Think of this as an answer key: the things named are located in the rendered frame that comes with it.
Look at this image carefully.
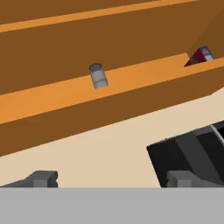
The black appliance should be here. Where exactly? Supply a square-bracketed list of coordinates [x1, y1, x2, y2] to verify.
[145, 121, 224, 188]

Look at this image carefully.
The red and blue box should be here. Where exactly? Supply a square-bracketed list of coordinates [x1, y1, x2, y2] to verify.
[183, 45, 216, 67]

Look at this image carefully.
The grey metal can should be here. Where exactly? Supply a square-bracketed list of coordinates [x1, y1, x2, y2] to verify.
[88, 62, 109, 89]

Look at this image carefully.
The brown wooden open cabinet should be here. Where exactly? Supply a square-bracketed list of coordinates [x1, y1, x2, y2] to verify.
[0, 0, 224, 158]

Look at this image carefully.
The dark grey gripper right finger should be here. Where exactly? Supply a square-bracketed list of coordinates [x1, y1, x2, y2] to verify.
[165, 170, 224, 188]

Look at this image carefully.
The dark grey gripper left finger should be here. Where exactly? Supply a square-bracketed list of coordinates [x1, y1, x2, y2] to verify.
[0, 170, 60, 188]

